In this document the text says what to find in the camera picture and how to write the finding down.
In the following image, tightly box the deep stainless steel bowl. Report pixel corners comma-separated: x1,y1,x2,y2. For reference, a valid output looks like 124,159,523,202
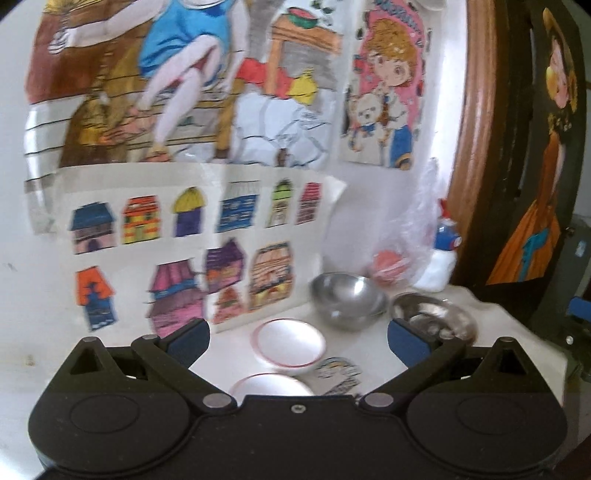
310,272,388,331

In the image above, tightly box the white bowl red rim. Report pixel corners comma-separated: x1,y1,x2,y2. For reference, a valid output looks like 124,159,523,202
230,373,314,400
250,318,328,376

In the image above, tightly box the shallow stainless steel plate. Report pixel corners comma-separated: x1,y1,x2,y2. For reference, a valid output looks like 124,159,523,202
389,293,478,343

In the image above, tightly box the white blue water bottle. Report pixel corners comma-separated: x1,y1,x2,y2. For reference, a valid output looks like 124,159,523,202
414,199,462,293

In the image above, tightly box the white printed table cloth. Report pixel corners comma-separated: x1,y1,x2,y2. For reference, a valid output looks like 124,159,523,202
190,285,567,403

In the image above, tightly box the clear plastic bag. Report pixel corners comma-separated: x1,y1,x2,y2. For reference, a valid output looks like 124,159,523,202
369,157,441,287

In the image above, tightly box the houses drawing paper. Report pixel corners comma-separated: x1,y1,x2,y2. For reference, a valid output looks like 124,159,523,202
25,163,346,338

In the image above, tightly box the orange dress figure painting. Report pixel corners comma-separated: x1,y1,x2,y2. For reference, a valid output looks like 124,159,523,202
486,1,586,286

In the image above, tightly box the girl with dog drawing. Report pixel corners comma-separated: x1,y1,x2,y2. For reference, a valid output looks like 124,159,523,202
342,1,428,171

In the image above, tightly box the large coloured figure drawing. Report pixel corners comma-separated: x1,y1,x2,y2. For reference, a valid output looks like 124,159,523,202
24,1,346,177

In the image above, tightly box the brown wooden door frame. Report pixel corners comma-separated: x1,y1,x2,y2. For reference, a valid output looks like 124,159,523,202
448,1,509,288

